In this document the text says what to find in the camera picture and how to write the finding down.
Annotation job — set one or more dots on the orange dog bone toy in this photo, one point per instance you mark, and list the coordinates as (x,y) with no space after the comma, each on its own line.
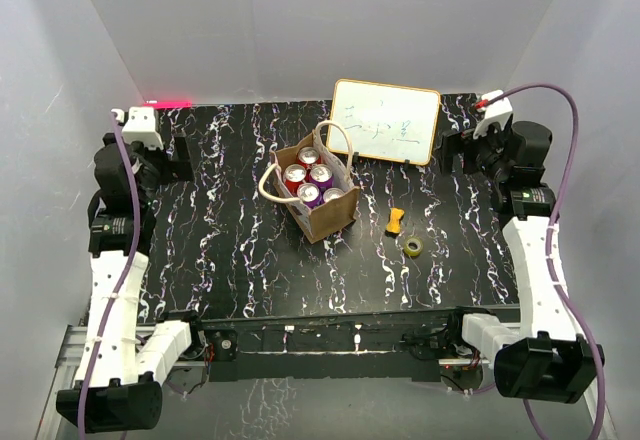
(393,226)

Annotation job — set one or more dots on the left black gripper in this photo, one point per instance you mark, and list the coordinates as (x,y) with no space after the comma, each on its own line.
(178,169)

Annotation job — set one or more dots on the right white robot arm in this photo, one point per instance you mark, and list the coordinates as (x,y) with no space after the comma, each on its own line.
(548,358)

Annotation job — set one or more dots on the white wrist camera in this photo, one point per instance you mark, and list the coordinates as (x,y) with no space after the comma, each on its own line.
(493,113)
(139,124)

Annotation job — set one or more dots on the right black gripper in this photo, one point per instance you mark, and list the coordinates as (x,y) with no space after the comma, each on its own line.
(453,143)

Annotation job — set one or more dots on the red cola can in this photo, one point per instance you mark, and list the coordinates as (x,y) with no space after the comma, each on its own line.
(308,157)
(293,177)

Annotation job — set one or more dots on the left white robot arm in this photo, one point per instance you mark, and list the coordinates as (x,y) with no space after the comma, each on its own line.
(118,385)

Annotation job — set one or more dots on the purple soda can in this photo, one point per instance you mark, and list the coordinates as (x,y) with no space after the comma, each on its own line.
(321,176)
(310,195)
(332,194)

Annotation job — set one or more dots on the yellow tape roll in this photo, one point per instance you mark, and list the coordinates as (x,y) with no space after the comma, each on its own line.
(413,247)

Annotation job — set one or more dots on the small whiteboard orange frame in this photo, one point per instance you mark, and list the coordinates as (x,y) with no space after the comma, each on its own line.
(384,122)

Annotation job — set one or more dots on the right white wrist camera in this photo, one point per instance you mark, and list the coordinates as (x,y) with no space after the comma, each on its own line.
(493,113)

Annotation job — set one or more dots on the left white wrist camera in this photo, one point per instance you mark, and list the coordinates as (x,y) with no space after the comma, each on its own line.
(139,124)

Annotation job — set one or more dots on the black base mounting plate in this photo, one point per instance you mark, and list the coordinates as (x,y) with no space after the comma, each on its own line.
(416,345)

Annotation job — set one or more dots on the pink red tape strip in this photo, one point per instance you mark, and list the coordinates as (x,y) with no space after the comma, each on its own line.
(168,104)

